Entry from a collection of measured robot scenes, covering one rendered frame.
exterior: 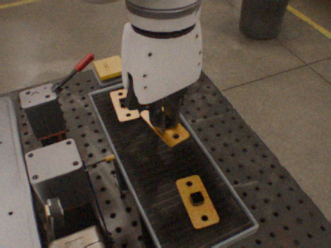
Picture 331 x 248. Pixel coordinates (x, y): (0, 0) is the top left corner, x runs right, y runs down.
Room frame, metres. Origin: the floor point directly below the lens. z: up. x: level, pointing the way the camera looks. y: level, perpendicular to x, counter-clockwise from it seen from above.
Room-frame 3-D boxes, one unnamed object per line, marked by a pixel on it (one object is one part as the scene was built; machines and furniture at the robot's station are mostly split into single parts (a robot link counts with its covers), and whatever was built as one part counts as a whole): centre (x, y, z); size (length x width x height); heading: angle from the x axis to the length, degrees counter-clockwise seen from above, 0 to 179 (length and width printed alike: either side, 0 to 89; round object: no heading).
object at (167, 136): (0.33, 0.00, 1.22); 0.08 x 0.04 x 0.01; 35
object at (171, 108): (0.35, -0.02, 1.25); 0.03 x 0.03 x 0.07; 35
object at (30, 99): (0.58, 0.32, 0.88); 0.11 x 0.10 x 0.36; 115
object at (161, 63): (0.33, 0.00, 1.35); 0.10 x 0.07 x 0.11; 125
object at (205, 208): (0.23, -0.05, 1.17); 0.08 x 0.04 x 0.01; 18
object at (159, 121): (0.32, 0.02, 1.25); 0.03 x 0.03 x 0.07; 35
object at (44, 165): (0.35, 0.21, 0.90); 0.13 x 0.10 x 0.41; 115
